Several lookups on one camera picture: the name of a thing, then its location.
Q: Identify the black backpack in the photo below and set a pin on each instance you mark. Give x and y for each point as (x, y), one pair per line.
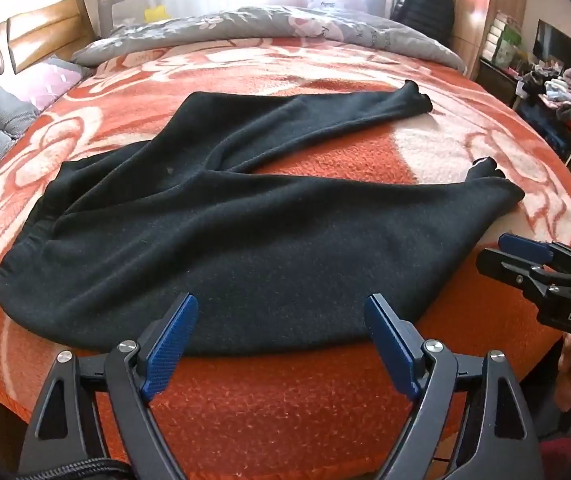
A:
(428, 7)

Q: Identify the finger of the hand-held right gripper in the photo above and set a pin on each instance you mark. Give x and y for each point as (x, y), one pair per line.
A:
(523, 246)
(503, 266)

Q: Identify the yellow toy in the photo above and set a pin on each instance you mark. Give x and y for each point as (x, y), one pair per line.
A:
(155, 12)

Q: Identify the wooden headboard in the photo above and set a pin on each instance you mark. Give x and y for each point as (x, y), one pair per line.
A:
(45, 32)

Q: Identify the wooden wardrobe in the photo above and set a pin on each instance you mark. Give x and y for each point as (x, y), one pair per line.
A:
(485, 5)

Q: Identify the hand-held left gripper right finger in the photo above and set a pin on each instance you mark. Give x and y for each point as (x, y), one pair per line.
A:
(390, 350)

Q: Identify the black pants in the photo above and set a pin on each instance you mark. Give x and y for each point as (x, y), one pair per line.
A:
(245, 240)

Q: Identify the orange floral blanket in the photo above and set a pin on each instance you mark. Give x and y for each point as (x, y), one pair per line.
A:
(285, 410)

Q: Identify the black television screen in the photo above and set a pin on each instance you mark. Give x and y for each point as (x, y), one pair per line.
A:
(563, 47)

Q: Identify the grey floral quilt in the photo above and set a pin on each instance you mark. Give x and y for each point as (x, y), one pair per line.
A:
(265, 27)

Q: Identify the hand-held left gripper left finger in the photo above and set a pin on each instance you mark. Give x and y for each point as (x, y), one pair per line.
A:
(170, 345)

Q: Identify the pile of clothes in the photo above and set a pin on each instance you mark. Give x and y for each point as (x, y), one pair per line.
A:
(570, 97)

